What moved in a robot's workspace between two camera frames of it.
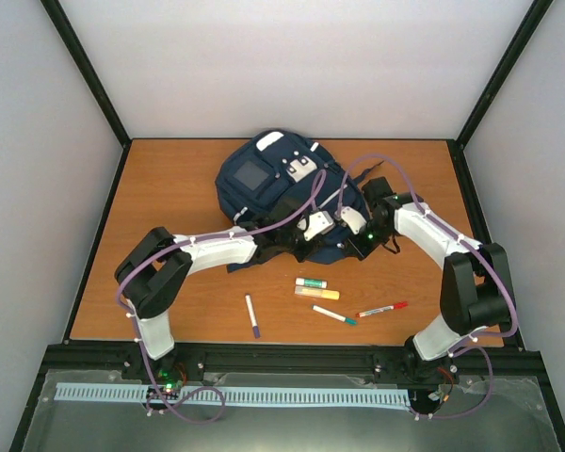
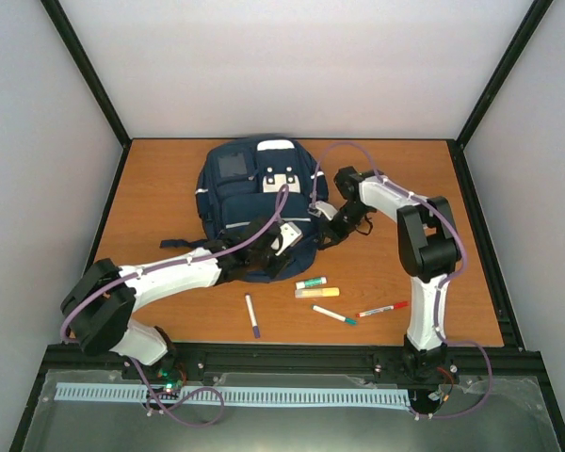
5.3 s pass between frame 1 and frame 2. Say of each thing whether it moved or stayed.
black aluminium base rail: stayed
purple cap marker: stayed
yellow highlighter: stayed
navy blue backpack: moved
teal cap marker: stayed
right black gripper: moved
